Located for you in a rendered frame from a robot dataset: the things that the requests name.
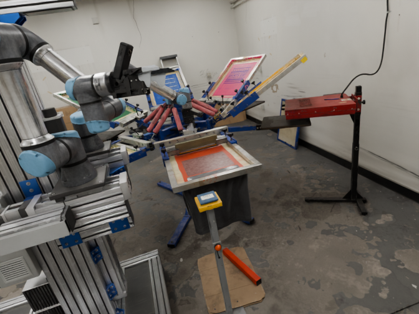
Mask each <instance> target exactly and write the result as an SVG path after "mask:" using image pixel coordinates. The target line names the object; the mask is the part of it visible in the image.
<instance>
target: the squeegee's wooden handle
mask: <svg viewBox="0 0 419 314"><path fill-rule="evenodd" d="M216 139H218V137H217V134H215V135H210V136H206V137H202V138H197V139H194V140H190V141H185V142H181V143H177V144H175V149H178V148H179V152H181V151H184V150H189V149H192V148H197V147H200V146H204V145H209V144H212V143H215V144H216Z"/></svg>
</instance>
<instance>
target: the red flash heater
mask: <svg viewBox="0 0 419 314"><path fill-rule="evenodd" d="M340 96H341V94H337V95H325V96H319V97H308V98H297V99H290V100H285V116H286V120H292V119H300V118H314V117H329V116H336V115H350V114H355V112H357V107H358V98H357V97H356V96H355V95H353V94H351V96H348V95H347V94H345V93H343V98H341V97H340ZM335 98H340V99H336V100H324V99H335Z"/></svg>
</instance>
